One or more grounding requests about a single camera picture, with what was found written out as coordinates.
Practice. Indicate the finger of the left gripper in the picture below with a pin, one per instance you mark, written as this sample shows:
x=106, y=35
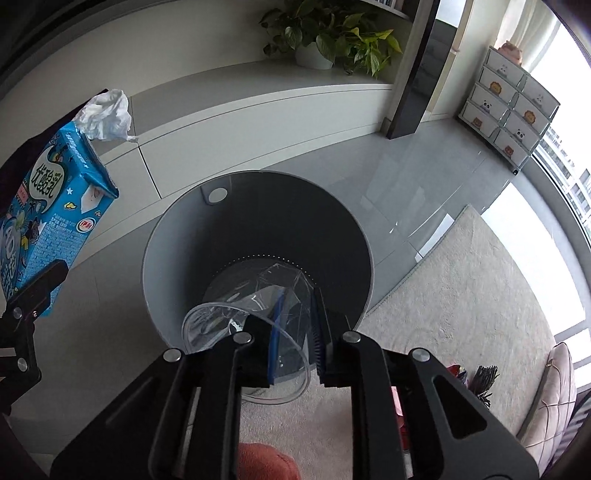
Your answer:
x=35, y=297

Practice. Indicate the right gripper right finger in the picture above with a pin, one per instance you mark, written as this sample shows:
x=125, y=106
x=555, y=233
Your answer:
x=451, y=434

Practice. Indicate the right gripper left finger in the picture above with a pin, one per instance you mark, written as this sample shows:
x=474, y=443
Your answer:
x=179, y=419

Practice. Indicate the blue milk drink carton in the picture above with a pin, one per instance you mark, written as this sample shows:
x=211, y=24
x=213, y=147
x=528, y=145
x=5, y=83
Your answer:
x=57, y=205

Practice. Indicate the clear plastic cup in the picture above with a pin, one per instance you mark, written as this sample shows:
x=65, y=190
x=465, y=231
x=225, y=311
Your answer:
x=269, y=305

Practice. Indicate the grey round trash bin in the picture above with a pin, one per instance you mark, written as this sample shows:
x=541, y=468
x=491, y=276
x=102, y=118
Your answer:
x=246, y=220

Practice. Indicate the pink crumpled paper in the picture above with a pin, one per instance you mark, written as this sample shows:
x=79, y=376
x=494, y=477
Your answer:
x=400, y=419

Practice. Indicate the black spiky pom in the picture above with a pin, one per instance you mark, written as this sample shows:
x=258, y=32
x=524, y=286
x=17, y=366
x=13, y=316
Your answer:
x=482, y=383

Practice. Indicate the pink quilted cushion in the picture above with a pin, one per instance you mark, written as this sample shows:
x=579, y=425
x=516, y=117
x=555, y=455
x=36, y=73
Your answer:
x=542, y=431

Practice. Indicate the beige carpet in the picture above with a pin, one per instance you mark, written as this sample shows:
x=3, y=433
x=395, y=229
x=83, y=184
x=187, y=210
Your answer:
x=468, y=303

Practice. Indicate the white crumpled tissue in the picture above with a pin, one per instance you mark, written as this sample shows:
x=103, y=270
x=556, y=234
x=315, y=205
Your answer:
x=105, y=117

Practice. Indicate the white low cabinet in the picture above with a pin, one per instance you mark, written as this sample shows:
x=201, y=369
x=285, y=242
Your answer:
x=203, y=98

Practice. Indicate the white drawer cabinet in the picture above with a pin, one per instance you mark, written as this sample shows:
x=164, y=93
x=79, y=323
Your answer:
x=509, y=109

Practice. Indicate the pink toy on cabinet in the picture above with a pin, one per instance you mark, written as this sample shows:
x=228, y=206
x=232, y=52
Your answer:
x=511, y=52

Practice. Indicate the black tall panel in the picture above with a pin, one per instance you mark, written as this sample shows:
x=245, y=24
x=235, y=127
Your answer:
x=435, y=25

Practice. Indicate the green potted plant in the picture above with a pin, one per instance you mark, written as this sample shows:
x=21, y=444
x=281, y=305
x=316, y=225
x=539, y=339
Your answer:
x=346, y=33

